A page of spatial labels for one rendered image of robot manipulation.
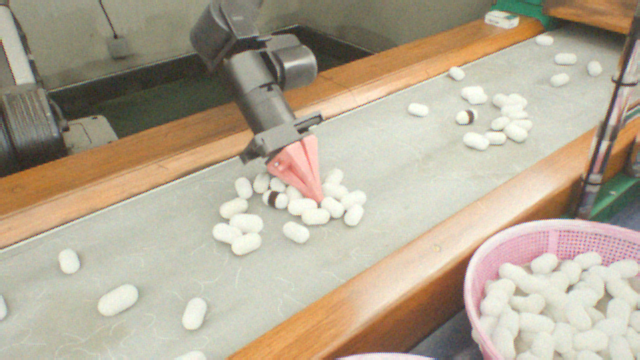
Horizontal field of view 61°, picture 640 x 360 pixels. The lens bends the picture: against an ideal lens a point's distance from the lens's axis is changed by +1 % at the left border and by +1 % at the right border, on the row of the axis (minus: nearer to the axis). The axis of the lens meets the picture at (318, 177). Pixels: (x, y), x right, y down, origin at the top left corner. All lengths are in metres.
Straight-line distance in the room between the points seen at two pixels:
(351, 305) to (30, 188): 0.43
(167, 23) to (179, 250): 2.32
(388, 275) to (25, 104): 0.61
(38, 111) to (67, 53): 1.83
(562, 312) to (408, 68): 0.56
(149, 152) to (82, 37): 1.99
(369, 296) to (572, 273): 0.23
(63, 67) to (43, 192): 2.02
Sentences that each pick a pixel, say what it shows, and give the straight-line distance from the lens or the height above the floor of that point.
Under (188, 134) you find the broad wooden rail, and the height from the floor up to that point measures 0.76.
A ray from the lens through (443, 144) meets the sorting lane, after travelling 0.83.
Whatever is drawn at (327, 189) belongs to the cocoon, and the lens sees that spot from 0.67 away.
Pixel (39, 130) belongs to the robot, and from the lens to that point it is 0.90.
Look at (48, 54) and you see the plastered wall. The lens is 2.71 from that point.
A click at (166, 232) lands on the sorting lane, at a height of 0.74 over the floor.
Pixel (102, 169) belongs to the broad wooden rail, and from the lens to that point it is 0.75.
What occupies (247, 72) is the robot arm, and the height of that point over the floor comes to 0.89.
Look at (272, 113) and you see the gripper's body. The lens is 0.65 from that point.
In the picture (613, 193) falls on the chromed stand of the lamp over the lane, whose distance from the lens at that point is 0.84.
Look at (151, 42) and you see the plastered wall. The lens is 2.87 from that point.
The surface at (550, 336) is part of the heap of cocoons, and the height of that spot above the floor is 0.74.
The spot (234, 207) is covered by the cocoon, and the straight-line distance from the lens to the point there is 0.65.
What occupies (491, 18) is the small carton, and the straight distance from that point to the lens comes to 1.29.
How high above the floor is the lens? 1.14
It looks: 34 degrees down
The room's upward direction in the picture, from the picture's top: straight up
